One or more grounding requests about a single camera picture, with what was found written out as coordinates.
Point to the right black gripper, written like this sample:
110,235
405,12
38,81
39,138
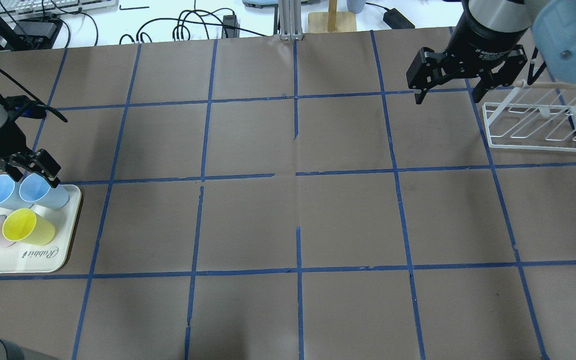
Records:
485,41

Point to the light blue ikea cup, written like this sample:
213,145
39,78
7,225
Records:
36,190

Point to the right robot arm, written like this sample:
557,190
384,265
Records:
552,23

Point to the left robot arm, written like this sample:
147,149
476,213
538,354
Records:
3,113

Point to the blue cup on tray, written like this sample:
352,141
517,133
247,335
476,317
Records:
9,194

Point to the yellow cup on tray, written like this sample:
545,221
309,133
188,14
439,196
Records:
27,227

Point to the blue cup on desk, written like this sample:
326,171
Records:
355,6

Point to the cream serving tray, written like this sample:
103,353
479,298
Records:
48,244

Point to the black power adapter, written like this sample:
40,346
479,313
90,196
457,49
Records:
396,20

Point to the black computer keyboard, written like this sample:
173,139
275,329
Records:
27,7

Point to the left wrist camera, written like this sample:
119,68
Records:
23,106

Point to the white wire cup rack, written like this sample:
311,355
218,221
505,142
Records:
533,117

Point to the aluminium frame post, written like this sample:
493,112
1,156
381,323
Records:
290,20

